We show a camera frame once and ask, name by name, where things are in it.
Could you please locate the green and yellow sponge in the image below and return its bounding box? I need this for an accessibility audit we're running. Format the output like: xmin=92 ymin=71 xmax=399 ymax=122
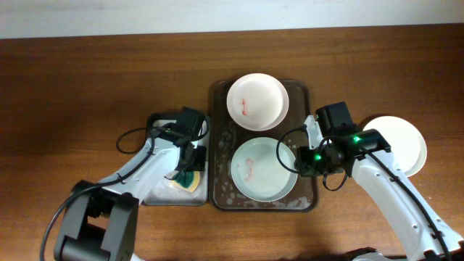
xmin=171 ymin=171 xmax=200 ymax=193

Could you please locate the large brown serving tray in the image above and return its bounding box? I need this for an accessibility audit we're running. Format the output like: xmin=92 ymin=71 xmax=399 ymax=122
xmin=208 ymin=80 xmax=318 ymax=212

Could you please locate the pale grey-blue plate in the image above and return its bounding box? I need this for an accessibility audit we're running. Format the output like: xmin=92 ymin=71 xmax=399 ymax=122
xmin=231 ymin=137 xmax=298 ymax=202

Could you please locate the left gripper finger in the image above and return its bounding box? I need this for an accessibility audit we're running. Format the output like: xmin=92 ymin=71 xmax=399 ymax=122
xmin=177 ymin=143 xmax=196 ymax=173
xmin=194 ymin=146 xmax=207 ymax=171

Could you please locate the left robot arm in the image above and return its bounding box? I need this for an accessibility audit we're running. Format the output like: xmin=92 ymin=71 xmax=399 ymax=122
xmin=39 ymin=107 xmax=211 ymax=260

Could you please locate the white plate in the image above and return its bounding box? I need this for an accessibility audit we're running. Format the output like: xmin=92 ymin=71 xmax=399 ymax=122
xmin=363 ymin=116 xmax=427 ymax=177
xmin=226 ymin=73 xmax=289 ymax=131

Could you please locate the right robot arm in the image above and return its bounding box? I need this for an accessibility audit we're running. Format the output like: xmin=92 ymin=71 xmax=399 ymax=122
xmin=294 ymin=102 xmax=463 ymax=260

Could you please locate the small black soapy tray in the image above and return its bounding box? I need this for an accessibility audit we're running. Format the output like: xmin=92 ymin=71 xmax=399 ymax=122
xmin=143 ymin=119 xmax=211 ymax=207

